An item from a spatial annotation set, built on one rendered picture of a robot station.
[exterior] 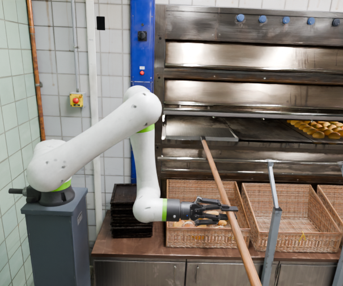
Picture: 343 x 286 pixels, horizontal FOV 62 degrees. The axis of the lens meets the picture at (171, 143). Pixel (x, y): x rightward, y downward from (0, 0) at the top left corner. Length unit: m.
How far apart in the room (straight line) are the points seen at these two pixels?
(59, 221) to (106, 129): 0.46
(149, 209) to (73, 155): 0.37
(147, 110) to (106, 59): 1.17
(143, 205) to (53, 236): 0.39
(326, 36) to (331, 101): 0.46
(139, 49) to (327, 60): 1.31
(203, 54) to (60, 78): 1.02
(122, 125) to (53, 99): 1.30
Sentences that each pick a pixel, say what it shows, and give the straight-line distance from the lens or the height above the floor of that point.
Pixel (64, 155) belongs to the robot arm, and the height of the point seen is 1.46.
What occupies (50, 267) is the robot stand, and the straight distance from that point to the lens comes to 1.40.
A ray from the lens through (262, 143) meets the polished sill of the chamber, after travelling 2.27.
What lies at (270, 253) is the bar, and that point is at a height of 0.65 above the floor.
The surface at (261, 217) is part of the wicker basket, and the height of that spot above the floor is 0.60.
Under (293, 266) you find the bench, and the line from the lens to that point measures 2.17.
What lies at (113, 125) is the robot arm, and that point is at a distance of 0.97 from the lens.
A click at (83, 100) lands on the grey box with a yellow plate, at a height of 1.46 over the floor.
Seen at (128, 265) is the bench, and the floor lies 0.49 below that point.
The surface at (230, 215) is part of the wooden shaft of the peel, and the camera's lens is 1.20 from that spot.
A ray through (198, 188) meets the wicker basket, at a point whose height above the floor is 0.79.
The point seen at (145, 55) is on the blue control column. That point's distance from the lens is 2.02.
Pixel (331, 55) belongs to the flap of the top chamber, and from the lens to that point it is 2.36.
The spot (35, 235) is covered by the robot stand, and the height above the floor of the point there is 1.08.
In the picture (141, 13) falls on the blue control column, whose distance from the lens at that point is 2.04.
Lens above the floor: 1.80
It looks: 18 degrees down
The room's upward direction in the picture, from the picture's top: 2 degrees clockwise
